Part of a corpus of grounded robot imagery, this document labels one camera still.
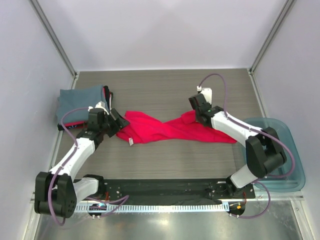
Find slotted cable duct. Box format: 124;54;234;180
74;202;229;214

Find aluminium frame post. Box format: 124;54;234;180
248;0;298;75
28;0;78;79

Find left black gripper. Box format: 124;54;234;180
99;108;129;137

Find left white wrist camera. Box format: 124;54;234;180
88;101;109;114

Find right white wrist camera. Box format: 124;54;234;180
196;85;213;105

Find blue plastic bin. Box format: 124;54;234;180
244;117;306;193

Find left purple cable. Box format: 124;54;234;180
49;106;130;226

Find folded grey-blue t shirt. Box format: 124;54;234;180
55;85;110;125

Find folded black t shirt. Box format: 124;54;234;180
56;85;115;132

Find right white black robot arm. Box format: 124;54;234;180
188;91;287;198

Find right aluminium frame post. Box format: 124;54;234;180
248;0;298;75

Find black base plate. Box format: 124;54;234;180
87;178;256;206

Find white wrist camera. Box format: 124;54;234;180
88;101;109;114
196;85;213;105

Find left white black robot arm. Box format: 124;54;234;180
34;107;130;219

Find left aluminium frame post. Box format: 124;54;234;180
28;0;78;79

